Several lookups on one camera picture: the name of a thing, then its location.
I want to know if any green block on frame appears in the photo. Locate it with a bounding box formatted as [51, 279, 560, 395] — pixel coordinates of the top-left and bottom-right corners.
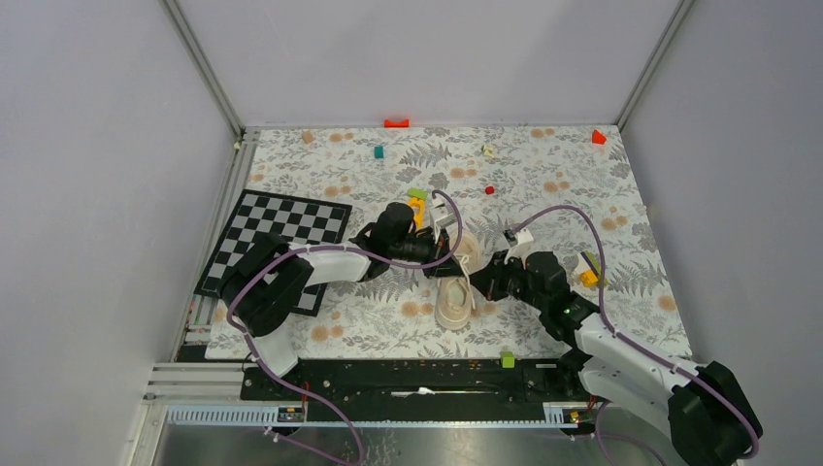
[407, 188, 428, 200]

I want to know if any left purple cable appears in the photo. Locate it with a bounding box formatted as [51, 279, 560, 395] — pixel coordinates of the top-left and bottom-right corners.
[224, 188, 464, 466]

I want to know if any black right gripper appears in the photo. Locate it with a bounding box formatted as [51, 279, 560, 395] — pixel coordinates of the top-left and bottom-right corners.
[466, 250, 547, 312]

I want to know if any floral patterned table mat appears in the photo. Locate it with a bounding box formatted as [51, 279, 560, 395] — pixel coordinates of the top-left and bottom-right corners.
[246, 126, 691, 359]

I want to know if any beige sneaker with laces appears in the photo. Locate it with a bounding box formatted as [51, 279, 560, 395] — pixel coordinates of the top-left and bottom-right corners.
[435, 231, 480, 331]

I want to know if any red wedge block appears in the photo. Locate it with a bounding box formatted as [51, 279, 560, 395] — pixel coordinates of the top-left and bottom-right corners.
[591, 129, 608, 145]

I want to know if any lime green cube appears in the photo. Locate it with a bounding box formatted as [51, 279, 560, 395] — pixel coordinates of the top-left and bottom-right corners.
[500, 350, 516, 369]

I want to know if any orange arch block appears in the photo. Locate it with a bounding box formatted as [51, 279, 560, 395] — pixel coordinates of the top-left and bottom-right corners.
[383, 118, 411, 129]

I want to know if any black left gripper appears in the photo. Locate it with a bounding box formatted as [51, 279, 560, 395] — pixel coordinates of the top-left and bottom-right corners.
[389, 224, 465, 280]

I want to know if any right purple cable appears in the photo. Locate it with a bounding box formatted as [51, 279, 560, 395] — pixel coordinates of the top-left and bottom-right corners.
[504, 204, 763, 459]

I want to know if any black white checkerboard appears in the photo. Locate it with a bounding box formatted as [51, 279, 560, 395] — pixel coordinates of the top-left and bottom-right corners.
[193, 188, 353, 317]

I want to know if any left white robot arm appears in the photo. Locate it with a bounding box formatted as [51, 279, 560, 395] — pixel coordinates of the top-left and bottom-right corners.
[219, 202, 465, 399]

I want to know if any yellow triangular toy frame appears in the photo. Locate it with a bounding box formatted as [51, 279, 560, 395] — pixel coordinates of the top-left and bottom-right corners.
[408, 197, 426, 231]

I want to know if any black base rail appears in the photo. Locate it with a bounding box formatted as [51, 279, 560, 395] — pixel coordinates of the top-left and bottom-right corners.
[240, 359, 603, 424]

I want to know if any purple cable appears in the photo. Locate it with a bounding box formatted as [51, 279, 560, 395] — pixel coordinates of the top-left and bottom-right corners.
[504, 204, 763, 459]
[224, 188, 464, 466]

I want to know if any white slotted cable duct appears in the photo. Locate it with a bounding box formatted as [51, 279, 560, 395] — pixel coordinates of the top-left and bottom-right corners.
[167, 399, 578, 429]

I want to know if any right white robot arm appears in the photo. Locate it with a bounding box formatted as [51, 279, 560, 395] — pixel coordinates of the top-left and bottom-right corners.
[470, 251, 763, 465]

